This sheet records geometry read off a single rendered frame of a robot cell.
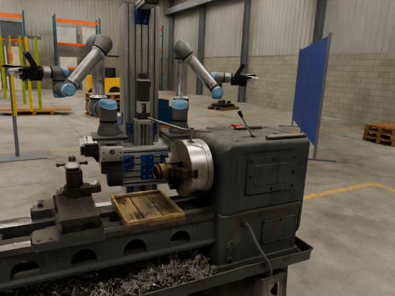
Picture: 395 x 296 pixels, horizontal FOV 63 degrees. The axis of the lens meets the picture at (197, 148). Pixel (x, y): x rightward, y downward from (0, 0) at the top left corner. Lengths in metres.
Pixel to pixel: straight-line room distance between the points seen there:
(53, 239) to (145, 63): 1.38
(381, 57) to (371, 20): 1.39
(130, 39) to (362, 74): 11.44
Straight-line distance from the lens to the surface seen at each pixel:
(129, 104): 2.41
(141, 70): 2.41
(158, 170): 1.70
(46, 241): 1.51
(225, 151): 1.65
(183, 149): 1.72
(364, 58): 13.25
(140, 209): 1.76
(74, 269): 1.67
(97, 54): 2.17
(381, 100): 12.77
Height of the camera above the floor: 1.61
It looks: 13 degrees down
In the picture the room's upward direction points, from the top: 2 degrees clockwise
